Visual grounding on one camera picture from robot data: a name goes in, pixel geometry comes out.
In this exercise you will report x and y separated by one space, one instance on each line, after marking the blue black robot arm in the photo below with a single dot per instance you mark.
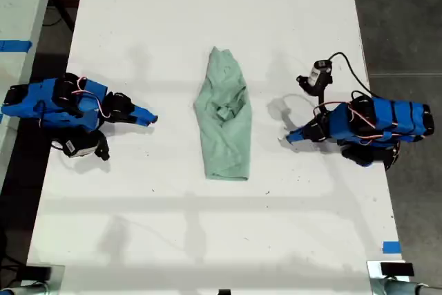
397 119
45 101

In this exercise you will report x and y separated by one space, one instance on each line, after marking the short blue tape patch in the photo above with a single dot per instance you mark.
392 247

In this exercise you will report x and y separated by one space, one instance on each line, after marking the small black box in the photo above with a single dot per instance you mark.
397 269
38 272

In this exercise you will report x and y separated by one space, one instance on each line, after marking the long blue tape strip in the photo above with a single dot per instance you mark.
15 45

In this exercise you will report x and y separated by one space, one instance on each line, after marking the grey metal clamp plate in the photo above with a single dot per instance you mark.
374 279
57 279

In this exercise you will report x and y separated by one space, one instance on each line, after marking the white side table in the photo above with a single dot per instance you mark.
20 15

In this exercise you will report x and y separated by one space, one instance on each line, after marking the black arm camera stalk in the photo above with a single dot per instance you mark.
319 93
102 144

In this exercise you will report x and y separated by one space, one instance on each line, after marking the pale green T-shirt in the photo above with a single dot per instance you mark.
224 119

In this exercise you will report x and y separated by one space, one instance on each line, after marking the black arm camera box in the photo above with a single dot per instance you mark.
319 72
78 147

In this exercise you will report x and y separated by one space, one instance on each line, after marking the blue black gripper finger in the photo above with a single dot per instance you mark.
304 137
145 111
139 120
305 127

